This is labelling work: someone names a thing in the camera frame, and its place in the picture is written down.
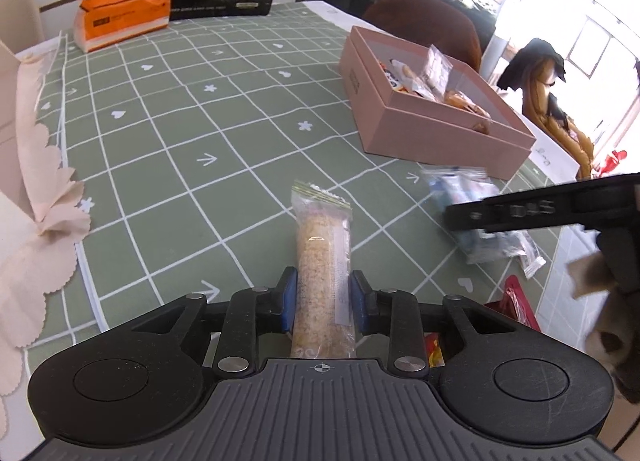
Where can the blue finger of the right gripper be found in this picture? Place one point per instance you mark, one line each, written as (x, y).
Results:
(465, 216)

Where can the dark red chicken snack pouch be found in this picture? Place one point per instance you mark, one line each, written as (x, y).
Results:
(513, 304)

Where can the brown upholstered chair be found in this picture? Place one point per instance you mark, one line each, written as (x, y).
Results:
(429, 22)

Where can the tan armchair with dark clothes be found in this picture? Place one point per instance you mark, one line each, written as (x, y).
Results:
(534, 69)

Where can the green checkered tablecloth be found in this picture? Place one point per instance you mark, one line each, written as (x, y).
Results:
(188, 141)

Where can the red-edged biscuit snack bag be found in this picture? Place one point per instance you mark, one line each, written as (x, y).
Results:
(402, 78)

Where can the orange tissue box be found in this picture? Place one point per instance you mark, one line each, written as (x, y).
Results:
(101, 23)

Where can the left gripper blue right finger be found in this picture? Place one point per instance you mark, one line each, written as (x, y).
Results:
(394, 314)

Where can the small red-label clear packet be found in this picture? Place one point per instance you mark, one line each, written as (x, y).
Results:
(436, 72)

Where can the beige grain bar packet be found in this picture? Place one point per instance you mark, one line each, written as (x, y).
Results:
(323, 326)

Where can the blue white candy bag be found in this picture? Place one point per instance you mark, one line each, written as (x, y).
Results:
(453, 185)

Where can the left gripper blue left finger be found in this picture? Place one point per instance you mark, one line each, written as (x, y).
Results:
(249, 314)

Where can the pink gift box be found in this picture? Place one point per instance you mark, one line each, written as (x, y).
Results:
(407, 126)

